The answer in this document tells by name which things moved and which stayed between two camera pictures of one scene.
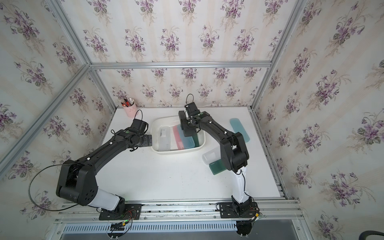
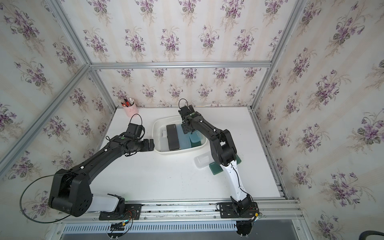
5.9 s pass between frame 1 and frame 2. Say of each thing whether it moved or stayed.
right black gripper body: stayed
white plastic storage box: stayed
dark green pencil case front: stayed
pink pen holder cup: stayed
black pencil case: moved
